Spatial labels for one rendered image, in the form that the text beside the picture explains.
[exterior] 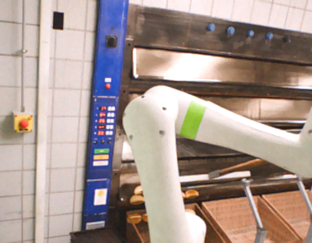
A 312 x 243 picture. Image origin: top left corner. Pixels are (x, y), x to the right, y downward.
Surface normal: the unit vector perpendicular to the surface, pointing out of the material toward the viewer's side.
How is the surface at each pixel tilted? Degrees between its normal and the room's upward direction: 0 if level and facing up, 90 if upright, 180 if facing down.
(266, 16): 90
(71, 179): 90
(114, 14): 90
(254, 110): 70
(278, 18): 90
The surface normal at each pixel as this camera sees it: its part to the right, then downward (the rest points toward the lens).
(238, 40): 0.43, 0.36
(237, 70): 0.45, 0.01
